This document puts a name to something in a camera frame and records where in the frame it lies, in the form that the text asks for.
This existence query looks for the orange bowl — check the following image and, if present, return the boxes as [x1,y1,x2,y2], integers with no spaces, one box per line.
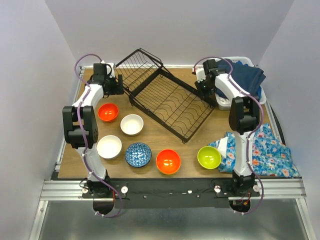
[156,149,181,175]
[98,103,119,123]

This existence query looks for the black wire dish rack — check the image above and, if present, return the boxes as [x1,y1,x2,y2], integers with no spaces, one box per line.
[115,48,217,143]

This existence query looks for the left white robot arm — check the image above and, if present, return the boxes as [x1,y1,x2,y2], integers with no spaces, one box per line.
[62,61,124,198]

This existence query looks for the white plastic laundry basket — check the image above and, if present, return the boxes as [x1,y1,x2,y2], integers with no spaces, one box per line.
[215,56,267,110]

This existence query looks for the lime green bowl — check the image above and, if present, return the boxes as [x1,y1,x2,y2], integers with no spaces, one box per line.
[197,146,222,170]

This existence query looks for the dark blue jeans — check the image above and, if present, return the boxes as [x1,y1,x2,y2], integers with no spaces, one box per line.
[226,58,266,99]

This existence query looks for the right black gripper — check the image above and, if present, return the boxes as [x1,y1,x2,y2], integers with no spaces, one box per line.
[193,77,215,101]

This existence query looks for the white bowl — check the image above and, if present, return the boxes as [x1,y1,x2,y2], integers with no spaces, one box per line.
[120,114,144,136]
[96,135,122,160]

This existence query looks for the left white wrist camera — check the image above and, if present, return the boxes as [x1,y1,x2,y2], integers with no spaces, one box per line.
[100,60,116,78]

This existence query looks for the orange bowl far left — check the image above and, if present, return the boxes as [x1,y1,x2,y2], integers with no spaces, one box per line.
[98,103,119,123]

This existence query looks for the orange bowl centre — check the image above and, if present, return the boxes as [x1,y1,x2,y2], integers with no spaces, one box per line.
[156,149,181,175]

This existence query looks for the white cloth in basket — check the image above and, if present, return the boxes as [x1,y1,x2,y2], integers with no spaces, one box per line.
[217,96,231,105]

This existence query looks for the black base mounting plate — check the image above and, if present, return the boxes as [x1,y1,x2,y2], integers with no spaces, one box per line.
[80,178,260,210]

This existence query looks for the blue patterned bowl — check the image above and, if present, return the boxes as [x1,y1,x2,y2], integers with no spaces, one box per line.
[124,142,152,168]

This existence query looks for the blue floral cloth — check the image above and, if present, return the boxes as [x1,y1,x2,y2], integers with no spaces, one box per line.
[208,123,299,178]

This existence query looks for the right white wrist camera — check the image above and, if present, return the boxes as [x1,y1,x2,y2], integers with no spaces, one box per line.
[193,67,206,83]

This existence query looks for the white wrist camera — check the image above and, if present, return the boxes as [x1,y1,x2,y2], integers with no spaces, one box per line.
[100,60,116,78]
[193,67,206,83]

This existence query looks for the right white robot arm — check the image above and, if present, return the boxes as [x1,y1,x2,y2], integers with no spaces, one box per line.
[192,57,263,196]

